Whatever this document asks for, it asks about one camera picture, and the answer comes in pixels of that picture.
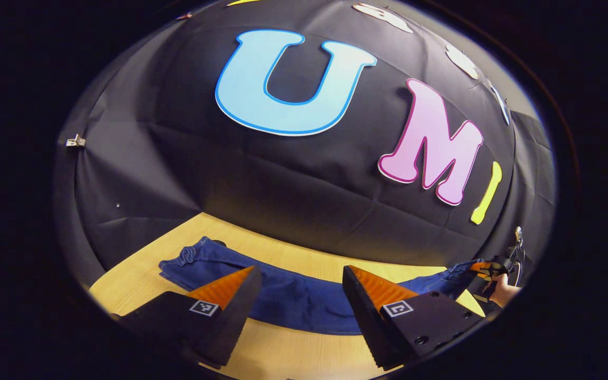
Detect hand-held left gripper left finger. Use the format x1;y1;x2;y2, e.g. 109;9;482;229
111;265;263;370

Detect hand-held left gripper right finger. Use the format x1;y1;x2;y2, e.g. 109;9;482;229
342;265;487;371

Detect blue denim jeans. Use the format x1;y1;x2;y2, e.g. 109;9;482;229
158;236;495;336

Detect black backdrop cloth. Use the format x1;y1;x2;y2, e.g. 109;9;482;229
53;0;557;296

